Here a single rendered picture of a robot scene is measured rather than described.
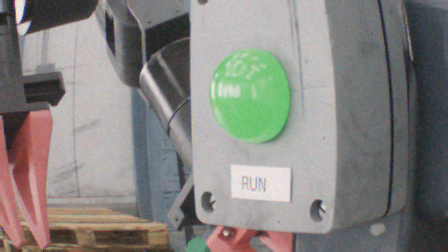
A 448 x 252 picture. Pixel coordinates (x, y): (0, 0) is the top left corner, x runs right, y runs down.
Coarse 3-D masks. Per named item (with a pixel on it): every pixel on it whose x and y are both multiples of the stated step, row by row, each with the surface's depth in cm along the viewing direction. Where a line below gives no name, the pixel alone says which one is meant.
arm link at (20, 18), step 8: (0, 0) 61; (8, 0) 62; (16, 0) 66; (24, 0) 64; (0, 8) 61; (8, 8) 62; (16, 8) 66; (24, 8) 64; (0, 16) 61; (16, 16) 66; (24, 16) 64; (0, 24) 62
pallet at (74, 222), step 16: (48, 208) 674; (64, 208) 683; (80, 208) 691; (96, 208) 699; (0, 224) 603; (64, 224) 605; (80, 224) 613; (96, 224) 621; (112, 224) 628; (128, 224) 633; (144, 224) 638; (160, 224) 641; (80, 240) 605; (144, 240) 637; (160, 240) 636
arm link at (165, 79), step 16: (176, 48) 81; (160, 64) 80; (176, 64) 80; (144, 80) 82; (160, 80) 80; (176, 80) 79; (160, 96) 80; (176, 96) 79; (160, 112) 80; (176, 112) 79
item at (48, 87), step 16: (0, 32) 60; (16, 32) 62; (0, 48) 59; (16, 48) 61; (0, 64) 59; (16, 64) 60; (0, 80) 58; (16, 80) 59; (32, 80) 60; (48, 80) 61; (32, 96) 60; (48, 96) 61
